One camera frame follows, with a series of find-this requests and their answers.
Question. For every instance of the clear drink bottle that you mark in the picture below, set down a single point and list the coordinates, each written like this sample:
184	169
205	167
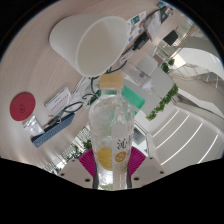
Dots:
111	140

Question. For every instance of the black chair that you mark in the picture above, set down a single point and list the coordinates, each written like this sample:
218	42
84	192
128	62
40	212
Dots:
171	37

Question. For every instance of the flat round red coaster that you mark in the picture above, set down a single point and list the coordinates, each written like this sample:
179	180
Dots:
22	106

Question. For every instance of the colourful sticker sheet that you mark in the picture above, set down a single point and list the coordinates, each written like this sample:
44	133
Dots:
136	21

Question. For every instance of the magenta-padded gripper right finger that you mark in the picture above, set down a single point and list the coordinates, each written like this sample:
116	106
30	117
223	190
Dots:
150	168

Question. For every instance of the black wallet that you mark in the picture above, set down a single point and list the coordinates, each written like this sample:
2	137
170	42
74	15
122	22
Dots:
141	40

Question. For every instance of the green plants atop cabinet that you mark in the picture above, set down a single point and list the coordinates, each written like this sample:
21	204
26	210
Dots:
163	100

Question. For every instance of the row of green hedge plants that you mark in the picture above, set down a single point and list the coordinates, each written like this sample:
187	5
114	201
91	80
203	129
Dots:
73	151

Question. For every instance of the clear shaker bottle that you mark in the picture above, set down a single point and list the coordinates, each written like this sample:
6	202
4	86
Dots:
140	75

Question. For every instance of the ceiling light strips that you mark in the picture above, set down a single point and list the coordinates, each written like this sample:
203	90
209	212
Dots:
180	133

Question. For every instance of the small clear plastic bag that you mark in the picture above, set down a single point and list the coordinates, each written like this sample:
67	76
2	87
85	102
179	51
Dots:
33	125

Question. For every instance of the green tote bag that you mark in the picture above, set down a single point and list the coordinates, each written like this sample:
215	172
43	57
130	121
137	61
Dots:
135	98

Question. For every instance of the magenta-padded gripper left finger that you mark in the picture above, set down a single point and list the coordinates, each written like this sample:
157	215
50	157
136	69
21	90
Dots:
75	171

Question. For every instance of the white staircase with railing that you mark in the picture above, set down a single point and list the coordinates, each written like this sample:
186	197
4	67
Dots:
200	80

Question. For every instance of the white power adapter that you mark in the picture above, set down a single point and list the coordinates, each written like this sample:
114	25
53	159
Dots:
126	57

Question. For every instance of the white ceramic mug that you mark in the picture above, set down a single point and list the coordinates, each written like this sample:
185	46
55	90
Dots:
93	43

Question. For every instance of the white printed card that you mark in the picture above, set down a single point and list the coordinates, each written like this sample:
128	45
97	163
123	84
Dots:
57	101

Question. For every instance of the dark blue keyboard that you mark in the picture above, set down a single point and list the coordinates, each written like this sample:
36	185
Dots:
53	130

